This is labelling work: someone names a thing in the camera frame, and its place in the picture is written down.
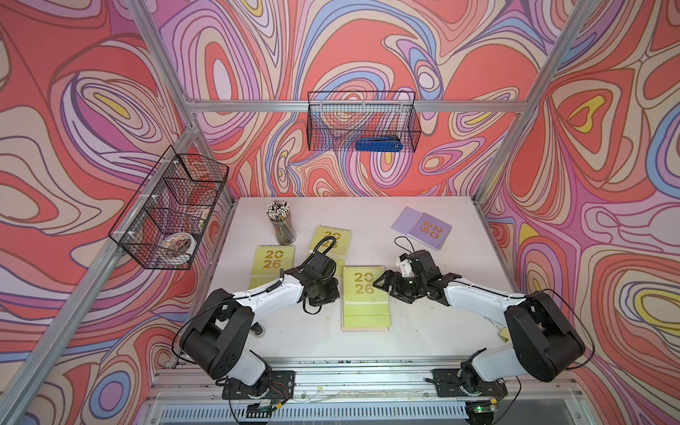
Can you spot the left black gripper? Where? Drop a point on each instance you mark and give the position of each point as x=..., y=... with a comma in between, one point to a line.
x=334, y=296

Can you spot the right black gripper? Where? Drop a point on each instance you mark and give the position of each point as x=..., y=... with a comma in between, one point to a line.
x=388, y=275

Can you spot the green 2026 calendar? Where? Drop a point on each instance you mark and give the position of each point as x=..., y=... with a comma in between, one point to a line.
x=340, y=251
x=269, y=260
x=363, y=305

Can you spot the purple 2026 calendar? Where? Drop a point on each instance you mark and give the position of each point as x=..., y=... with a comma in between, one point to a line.
x=423, y=227

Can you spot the peach 2026 calendar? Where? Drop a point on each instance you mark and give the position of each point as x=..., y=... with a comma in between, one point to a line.
x=361, y=329

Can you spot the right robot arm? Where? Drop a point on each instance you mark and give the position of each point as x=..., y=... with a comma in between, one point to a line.
x=543, y=343

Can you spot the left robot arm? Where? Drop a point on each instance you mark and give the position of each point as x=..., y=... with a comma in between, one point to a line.
x=215, y=338

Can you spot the beige and black stapler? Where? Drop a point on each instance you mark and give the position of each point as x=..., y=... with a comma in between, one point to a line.
x=257, y=330

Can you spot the clear cup of coloured pencils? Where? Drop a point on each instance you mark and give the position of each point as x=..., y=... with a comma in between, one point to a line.
x=279, y=215

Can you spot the yellow binder clip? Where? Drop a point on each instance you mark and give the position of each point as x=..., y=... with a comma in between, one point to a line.
x=504, y=334

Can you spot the blue stapler in basket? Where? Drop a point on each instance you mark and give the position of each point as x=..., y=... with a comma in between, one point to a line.
x=379, y=144

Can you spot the tape roll in basket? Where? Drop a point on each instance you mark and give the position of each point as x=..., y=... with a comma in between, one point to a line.
x=178, y=248

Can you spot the right wrist camera with cable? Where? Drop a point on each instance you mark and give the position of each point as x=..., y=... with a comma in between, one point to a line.
x=413, y=263

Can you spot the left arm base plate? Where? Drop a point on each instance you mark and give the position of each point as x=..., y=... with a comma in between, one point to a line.
x=273, y=385

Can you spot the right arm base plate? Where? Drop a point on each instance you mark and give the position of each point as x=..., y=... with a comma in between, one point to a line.
x=456, y=383

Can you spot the black wire basket left wall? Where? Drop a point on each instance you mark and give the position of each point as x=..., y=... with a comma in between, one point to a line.
x=179, y=194

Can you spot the black wire basket wall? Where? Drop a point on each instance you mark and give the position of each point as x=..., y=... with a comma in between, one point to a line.
x=336, y=119
x=179, y=194

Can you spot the black wire basket back wall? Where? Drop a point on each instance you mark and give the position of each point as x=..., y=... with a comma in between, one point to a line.
x=336, y=119

